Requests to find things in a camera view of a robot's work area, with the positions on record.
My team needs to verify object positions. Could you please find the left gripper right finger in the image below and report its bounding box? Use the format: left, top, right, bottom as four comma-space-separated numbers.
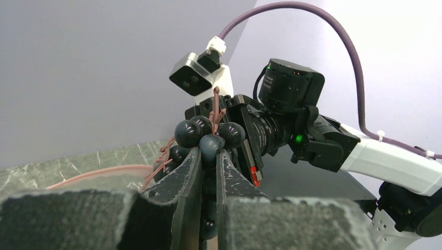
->
216, 151, 376, 249

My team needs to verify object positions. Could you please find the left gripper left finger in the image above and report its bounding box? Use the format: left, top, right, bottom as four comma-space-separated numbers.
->
1, 148, 202, 249

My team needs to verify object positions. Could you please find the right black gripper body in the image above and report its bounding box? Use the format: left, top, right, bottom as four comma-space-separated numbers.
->
185, 94, 298, 187

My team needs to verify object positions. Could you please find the black grape bunch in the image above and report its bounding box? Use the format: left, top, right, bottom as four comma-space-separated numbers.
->
150, 115, 245, 241

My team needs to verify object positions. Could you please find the clear zip top bag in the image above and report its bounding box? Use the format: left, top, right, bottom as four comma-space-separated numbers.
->
46, 165, 153, 190

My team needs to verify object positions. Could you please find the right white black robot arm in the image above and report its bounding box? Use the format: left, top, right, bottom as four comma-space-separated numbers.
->
182, 58, 441, 249

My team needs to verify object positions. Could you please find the large dark grey box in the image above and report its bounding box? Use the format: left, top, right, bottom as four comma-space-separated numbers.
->
259, 146, 375, 200

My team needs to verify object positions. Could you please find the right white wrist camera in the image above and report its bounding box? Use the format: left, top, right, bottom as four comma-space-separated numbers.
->
169, 36, 234, 105

